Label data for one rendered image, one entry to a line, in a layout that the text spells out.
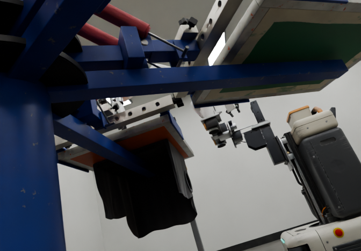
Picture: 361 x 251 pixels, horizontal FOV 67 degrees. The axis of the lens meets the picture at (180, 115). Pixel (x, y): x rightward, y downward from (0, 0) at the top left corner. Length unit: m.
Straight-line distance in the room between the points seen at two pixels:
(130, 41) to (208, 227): 4.47
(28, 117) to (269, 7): 0.69
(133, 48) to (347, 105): 5.21
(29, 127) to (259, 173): 4.67
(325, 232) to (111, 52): 1.46
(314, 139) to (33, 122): 1.60
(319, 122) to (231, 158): 3.37
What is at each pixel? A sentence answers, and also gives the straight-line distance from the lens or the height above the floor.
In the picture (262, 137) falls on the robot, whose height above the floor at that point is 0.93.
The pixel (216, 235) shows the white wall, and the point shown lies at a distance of 5.07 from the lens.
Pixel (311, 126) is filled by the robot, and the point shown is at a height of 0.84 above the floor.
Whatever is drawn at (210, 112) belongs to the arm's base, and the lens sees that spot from 1.95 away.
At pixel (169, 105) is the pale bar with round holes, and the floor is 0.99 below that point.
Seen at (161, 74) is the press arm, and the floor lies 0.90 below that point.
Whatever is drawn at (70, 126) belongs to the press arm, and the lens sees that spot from 0.97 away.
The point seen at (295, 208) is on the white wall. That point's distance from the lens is 5.13.
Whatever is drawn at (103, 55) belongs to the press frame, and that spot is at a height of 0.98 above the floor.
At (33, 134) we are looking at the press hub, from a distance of 0.67.
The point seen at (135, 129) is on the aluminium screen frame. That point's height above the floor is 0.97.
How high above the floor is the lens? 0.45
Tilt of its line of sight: 23 degrees up
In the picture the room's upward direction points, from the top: 18 degrees counter-clockwise
